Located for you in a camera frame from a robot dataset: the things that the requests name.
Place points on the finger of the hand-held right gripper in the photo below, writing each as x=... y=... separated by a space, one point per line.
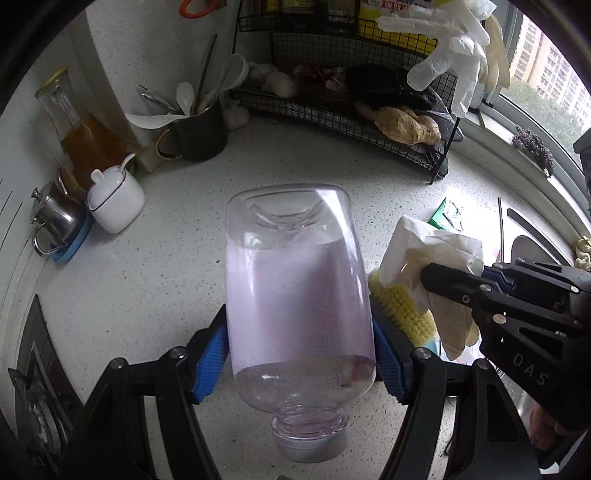
x=531 y=277
x=450 y=284

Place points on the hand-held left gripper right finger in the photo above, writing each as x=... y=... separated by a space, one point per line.
x=390 y=369

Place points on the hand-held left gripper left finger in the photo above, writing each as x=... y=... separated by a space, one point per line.
x=210 y=362

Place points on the cream rubber glove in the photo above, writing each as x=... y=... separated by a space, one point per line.
x=429 y=244

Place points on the yellow bristle brush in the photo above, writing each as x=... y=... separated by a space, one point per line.
x=401 y=309

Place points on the clear plastic bottle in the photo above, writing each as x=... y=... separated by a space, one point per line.
x=300 y=300

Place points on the person's right hand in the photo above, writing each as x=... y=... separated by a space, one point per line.
x=547 y=427

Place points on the stainless steel sink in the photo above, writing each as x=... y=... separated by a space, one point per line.
x=526 y=247

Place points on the beige dish rag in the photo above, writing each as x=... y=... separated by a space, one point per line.
x=584 y=251

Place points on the green white carton box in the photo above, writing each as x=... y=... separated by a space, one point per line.
x=443 y=217

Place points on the steel wool scrubber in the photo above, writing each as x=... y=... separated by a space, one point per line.
x=533 y=147

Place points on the ginger root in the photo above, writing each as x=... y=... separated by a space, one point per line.
x=406 y=124

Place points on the black gas stove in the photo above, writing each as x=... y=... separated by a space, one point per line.
x=41 y=350

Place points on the blue round coaster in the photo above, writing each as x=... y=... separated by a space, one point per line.
x=76 y=244

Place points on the white lidded sugar jar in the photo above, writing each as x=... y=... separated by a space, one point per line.
x=115 y=203

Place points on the apartment buildings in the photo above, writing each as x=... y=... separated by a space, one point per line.
x=554 y=69

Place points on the black plastic bag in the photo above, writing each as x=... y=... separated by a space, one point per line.
x=383 y=85

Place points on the steel teapot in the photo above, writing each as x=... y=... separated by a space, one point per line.
x=55 y=212

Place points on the cream hanging cloth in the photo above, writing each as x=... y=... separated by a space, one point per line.
x=496 y=55

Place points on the black mug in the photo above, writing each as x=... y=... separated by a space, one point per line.
x=201 y=136

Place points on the clear disposable glove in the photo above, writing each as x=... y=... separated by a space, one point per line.
x=457 y=50

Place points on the small red shallots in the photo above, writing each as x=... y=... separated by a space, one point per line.
x=318 y=74

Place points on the garlic bulb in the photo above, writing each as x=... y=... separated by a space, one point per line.
x=284 y=84
x=235 y=115
x=265 y=71

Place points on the glass carafe amber liquid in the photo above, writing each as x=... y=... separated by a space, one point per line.
x=87 y=143

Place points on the thin metal utensil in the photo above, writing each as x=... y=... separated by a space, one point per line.
x=159 y=98

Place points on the dark chopsticks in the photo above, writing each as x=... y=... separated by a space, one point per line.
x=205 y=69

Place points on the grey window frame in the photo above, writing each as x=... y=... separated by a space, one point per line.
x=510 y=23

